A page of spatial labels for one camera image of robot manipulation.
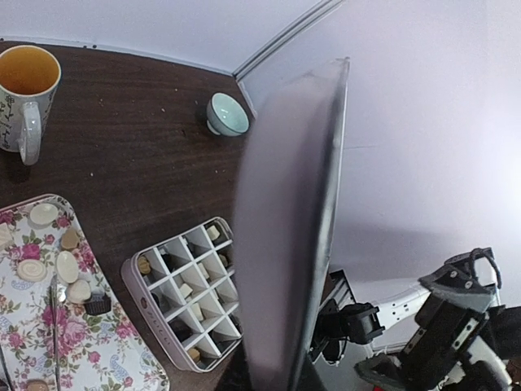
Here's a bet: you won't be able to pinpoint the floral white mug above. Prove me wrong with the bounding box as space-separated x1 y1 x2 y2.
1 45 62 166

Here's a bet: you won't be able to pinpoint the pale blue tea bowl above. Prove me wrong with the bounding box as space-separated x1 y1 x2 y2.
206 93 250 137

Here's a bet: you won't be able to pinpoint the metal serving tongs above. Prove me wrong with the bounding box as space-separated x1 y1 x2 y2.
1 275 68 390

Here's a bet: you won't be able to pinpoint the pink divided tin box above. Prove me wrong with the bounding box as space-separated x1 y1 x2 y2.
121 217 243 373

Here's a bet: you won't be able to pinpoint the right aluminium frame post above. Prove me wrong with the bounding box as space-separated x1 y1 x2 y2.
232 0 345 81

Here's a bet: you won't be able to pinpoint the pink rabbit tin lid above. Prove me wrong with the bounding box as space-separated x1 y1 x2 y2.
233 58 350 390

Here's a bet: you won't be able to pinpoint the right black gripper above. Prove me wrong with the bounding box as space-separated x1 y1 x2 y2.
354 247 499 391

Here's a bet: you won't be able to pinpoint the floral pink tray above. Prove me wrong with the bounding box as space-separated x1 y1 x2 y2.
1 194 170 390

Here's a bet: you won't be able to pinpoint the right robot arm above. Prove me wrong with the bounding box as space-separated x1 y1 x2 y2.
309 248 520 390

